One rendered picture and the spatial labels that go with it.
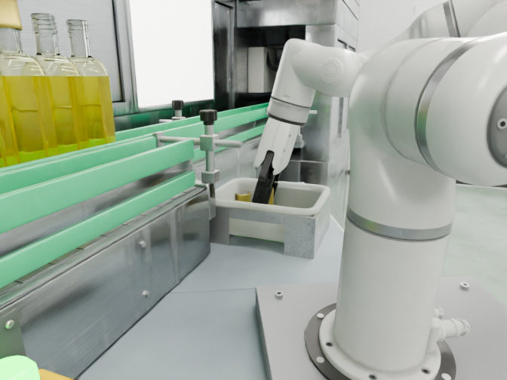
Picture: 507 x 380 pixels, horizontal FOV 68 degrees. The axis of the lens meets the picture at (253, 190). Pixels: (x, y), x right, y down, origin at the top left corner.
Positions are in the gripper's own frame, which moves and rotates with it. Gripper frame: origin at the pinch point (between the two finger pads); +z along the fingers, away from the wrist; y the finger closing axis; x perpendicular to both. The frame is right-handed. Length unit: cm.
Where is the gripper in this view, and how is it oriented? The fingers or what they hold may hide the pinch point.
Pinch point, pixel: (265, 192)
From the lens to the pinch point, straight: 74.9
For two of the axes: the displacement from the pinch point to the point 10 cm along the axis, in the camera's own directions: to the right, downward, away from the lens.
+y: -3.2, 2.7, -9.1
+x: 9.2, 3.3, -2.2
